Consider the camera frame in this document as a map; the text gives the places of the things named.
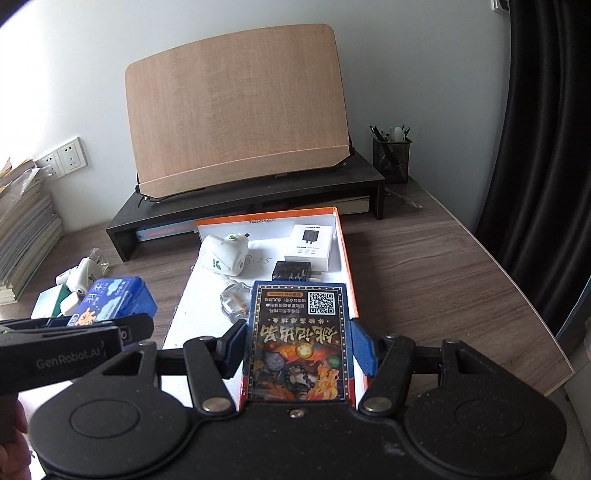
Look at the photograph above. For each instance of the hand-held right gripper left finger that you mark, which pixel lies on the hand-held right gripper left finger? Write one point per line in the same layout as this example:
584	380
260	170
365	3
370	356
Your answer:
235	346

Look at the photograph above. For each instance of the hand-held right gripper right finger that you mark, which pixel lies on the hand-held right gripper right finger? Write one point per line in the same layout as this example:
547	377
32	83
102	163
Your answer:
362	346

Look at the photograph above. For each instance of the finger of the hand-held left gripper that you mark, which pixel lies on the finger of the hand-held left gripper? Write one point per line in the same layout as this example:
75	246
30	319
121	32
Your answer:
134	325

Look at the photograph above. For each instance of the blue printed box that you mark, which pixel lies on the blue printed box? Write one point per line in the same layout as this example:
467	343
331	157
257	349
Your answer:
120	295

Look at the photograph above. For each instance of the clear liquid bottle white cap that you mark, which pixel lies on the clear liquid bottle white cap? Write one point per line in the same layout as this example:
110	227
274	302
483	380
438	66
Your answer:
235	300

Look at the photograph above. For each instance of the orange and white cardboard box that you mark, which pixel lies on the orange and white cardboard box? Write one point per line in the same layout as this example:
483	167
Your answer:
198	300

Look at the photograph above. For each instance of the colourful card box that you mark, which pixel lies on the colourful card box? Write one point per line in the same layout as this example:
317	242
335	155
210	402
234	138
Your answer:
295	341

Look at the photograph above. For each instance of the white heater with green button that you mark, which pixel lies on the white heater with green button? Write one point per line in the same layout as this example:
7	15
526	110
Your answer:
221	256

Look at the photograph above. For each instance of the black charger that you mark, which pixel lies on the black charger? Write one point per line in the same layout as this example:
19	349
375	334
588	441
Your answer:
293	271

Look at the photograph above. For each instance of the white charger box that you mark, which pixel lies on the white charger box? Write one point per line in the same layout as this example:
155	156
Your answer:
309	247

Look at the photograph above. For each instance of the person's left hand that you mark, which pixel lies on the person's left hand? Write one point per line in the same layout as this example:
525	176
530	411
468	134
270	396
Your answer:
21	445

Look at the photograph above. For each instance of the white charger cube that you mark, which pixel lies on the white charger cube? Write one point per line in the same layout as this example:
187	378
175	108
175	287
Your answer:
71	304

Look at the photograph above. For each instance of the green and white box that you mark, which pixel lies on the green and white box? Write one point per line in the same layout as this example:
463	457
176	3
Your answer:
46	300

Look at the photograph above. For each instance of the white plug-in heater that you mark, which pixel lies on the white plug-in heater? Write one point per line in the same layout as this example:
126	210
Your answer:
90	274

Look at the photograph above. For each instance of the small clear bottle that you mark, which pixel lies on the small clear bottle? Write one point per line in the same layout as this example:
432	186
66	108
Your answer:
97	254

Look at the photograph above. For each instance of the stack of books and papers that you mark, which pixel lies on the stack of books and papers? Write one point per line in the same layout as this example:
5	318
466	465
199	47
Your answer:
23	240

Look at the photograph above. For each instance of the beige book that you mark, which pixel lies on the beige book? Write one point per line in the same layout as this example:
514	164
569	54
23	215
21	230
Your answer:
355	205

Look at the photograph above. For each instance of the black monitor riser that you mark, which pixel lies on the black monitor riser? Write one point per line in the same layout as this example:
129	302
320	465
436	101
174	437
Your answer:
323	182

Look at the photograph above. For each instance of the black mesh pen holder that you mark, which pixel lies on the black mesh pen holder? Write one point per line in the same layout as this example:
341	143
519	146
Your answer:
392	159

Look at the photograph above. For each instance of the bundle of pens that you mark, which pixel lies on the bundle of pens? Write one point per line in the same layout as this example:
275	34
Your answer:
397	134

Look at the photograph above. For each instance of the wooden book stand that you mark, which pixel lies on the wooden book stand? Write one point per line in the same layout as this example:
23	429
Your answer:
231	115

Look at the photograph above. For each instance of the white wall socket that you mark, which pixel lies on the white wall socket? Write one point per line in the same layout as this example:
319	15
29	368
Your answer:
48	166
73	156

